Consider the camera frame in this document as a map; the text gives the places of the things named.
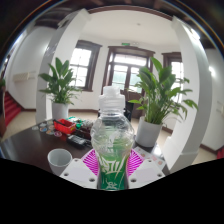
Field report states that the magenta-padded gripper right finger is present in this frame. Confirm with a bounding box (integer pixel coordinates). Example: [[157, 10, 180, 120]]
[[128, 148, 167, 190]]

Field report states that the narrow dark-framed window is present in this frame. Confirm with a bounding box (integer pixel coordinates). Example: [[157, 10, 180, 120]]
[[162, 51, 184, 101]]

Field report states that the dark wooden glazed door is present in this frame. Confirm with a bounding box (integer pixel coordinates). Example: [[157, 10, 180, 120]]
[[101, 45, 156, 101]]

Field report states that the brown basket with packets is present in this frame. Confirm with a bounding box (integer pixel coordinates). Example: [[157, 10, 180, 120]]
[[78, 119, 95, 138]]

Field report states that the clear green-labelled drink bottle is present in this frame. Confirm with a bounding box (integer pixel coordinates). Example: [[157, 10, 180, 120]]
[[89, 85, 136, 192]]

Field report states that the flat black device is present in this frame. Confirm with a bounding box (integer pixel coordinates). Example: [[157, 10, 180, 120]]
[[66, 134, 88, 149]]

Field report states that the large potted plant, white pot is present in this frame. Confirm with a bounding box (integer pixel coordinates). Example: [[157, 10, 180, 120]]
[[128, 56, 199, 148]]

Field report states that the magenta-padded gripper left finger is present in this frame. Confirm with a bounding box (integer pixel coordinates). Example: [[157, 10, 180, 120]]
[[59, 148, 100, 190]]

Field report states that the wide dark-framed window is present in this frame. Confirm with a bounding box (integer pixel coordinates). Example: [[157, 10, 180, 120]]
[[68, 39, 103, 92]]

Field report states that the white mug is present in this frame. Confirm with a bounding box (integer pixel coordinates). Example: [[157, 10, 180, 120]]
[[47, 148, 73, 177]]

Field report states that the red box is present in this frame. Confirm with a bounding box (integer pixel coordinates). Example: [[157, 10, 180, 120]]
[[53, 118, 77, 135]]

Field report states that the small potted plant, white pot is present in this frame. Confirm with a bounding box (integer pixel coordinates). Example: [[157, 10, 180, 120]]
[[38, 57, 83, 122]]

